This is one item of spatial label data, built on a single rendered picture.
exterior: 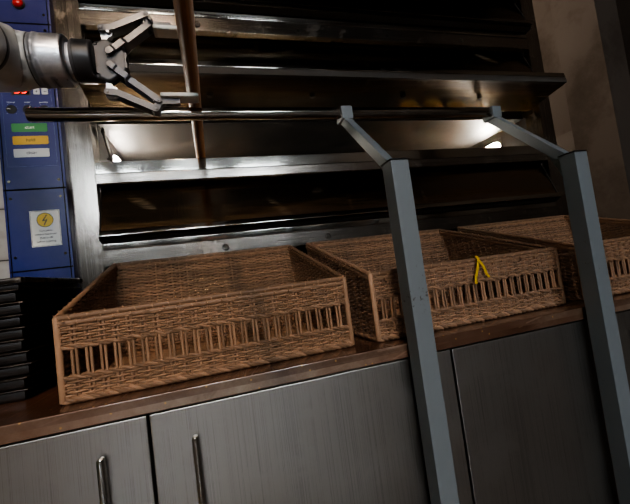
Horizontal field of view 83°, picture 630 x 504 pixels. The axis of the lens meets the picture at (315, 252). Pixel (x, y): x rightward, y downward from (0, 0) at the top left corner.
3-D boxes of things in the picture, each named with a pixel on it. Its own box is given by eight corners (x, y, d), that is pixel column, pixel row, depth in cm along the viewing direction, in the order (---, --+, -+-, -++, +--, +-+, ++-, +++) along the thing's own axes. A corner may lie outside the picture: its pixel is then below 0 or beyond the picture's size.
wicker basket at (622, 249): (463, 296, 140) (453, 226, 141) (573, 277, 155) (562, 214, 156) (586, 302, 93) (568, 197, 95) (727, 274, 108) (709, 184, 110)
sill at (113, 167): (101, 179, 117) (99, 167, 117) (535, 158, 166) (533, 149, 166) (95, 174, 111) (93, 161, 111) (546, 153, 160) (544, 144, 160)
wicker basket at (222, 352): (119, 356, 106) (110, 263, 107) (302, 323, 122) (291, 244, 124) (52, 410, 59) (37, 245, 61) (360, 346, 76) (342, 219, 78)
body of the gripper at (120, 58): (78, 52, 70) (130, 54, 72) (82, 94, 69) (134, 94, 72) (62, 25, 62) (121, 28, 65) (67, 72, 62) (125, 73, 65)
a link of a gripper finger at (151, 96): (109, 57, 66) (104, 63, 65) (162, 97, 68) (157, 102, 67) (115, 70, 70) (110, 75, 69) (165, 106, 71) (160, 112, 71)
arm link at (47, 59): (50, 97, 68) (85, 98, 70) (26, 70, 60) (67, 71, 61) (46, 52, 69) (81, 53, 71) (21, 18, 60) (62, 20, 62)
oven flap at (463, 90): (70, 70, 98) (95, 113, 117) (567, 82, 147) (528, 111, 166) (70, 62, 98) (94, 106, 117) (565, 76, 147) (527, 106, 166)
